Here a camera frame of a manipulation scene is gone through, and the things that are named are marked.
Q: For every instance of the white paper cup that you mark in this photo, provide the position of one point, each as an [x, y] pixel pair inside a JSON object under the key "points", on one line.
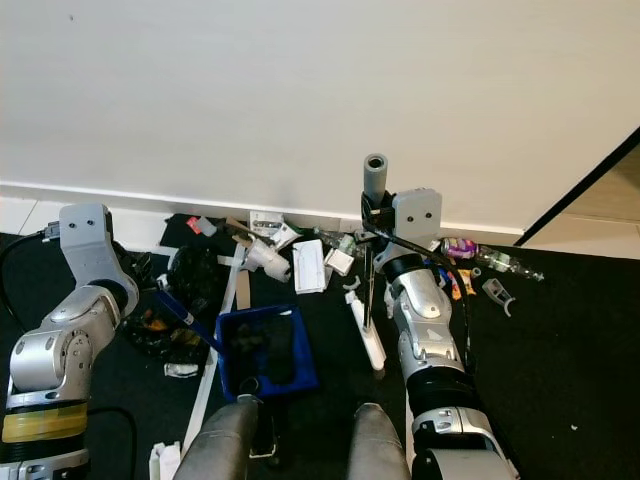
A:
{"points": [[268, 260]]}

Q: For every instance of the grey left robot leg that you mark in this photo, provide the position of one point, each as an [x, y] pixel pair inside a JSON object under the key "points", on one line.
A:
{"points": [[225, 445]]}

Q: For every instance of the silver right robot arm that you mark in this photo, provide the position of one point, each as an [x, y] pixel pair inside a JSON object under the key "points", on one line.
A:
{"points": [[430, 330]]}

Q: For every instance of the clear bottle with green label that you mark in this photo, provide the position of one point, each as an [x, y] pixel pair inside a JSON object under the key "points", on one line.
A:
{"points": [[335, 241]]}

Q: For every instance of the clear plastic bottle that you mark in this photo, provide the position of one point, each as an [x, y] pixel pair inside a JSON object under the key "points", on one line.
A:
{"points": [[508, 264]]}

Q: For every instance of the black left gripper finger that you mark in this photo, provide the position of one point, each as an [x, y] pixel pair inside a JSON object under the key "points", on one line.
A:
{"points": [[146, 298], [159, 283]]}

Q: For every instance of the grey plastic hook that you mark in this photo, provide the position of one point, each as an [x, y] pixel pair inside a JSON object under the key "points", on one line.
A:
{"points": [[498, 296]]}

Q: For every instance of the white baseboard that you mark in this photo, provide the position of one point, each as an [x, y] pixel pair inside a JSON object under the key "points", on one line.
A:
{"points": [[30, 192]]}

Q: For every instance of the orange snack wrapper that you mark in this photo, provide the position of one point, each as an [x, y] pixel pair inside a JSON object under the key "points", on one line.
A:
{"points": [[463, 283]]}

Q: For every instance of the blue plastic dustpan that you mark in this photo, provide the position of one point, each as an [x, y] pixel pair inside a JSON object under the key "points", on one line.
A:
{"points": [[306, 370]]}

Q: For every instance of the small flat white wrapper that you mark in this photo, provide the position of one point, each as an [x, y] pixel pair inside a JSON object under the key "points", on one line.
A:
{"points": [[181, 370]]}

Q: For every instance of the thin white wooden strip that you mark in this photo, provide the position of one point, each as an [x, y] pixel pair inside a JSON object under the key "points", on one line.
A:
{"points": [[208, 380]]}

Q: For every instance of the dark door frame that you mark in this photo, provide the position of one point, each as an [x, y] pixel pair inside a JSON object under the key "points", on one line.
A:
{"points": [[600, 195]]}

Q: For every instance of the grey robot leg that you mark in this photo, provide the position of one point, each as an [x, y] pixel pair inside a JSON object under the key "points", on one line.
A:
{"points": [[225, 445], [380, 450]]}

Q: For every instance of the black cloth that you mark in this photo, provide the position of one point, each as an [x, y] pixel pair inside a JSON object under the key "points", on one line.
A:
{"points": [[260, 355]]}

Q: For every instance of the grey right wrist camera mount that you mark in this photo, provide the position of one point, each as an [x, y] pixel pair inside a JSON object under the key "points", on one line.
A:
{"points": [[417, 220]]}

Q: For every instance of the small white plastic hook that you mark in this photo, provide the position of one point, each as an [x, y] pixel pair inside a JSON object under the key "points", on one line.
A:
{"points": [[351, 285]]}

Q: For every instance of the brown wooden stick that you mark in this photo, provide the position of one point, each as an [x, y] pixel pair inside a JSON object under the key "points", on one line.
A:
{"points": [[242, 231]]}

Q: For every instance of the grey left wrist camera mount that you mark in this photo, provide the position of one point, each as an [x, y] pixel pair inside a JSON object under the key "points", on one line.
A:
{"points": [[90, 240]]}

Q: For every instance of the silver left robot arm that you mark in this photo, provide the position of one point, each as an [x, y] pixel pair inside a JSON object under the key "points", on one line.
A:
{"points": [[60, 355]]}

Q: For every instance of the flat white box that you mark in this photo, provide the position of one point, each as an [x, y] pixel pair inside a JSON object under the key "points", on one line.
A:
{"points": [[310, 267]]}

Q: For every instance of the small white box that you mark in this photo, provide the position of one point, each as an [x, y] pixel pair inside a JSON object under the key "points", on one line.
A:
{"points": [[340, 262]]}

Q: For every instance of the black plastic bag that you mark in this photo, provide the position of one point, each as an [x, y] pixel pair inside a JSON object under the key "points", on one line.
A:
{"points": [[190, 275]]}

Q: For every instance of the small red packet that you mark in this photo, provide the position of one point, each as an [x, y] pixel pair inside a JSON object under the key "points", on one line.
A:
{"points": [[201, 226]]}

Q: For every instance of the black carpet mat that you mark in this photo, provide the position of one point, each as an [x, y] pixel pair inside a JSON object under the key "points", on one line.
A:
{"points": [[580, 380]]}

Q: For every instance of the grey right robot leg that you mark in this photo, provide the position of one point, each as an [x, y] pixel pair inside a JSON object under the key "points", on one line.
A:
{"points": [[380, 450]]}

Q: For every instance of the white label card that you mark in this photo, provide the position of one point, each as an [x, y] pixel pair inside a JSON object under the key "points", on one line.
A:
{"points": [[267, 222]]}

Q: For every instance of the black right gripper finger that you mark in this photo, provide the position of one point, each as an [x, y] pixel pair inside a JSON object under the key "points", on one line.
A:
{"points": [[367, 215], [383, 207]]}

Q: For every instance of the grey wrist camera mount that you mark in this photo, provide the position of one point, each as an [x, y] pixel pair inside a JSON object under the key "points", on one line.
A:
{"points": [[417, 220], [90, 240]]}

